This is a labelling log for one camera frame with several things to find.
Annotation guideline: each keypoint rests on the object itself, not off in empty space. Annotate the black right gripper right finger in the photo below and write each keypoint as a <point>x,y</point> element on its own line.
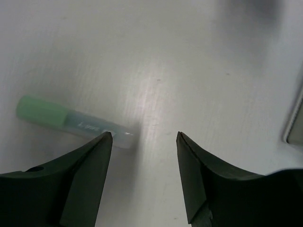
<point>218,194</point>

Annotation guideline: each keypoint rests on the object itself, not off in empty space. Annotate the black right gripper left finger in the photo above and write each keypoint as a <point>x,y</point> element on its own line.
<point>64,192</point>

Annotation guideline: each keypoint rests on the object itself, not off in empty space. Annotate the green highlighter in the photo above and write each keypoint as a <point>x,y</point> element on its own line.
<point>58,117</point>

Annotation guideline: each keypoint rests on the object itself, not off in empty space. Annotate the clear plastic drawer organizer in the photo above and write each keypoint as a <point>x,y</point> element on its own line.
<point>293,134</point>

